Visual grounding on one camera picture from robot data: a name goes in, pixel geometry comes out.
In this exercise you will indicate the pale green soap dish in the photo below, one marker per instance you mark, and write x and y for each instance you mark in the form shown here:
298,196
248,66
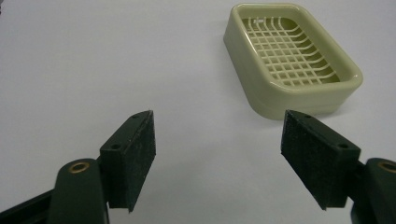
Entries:
264,77

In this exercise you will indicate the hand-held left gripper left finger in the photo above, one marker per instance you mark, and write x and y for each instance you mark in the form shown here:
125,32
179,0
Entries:
129,161

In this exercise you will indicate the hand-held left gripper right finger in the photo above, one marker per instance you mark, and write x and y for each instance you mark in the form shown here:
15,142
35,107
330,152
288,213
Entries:
317,158

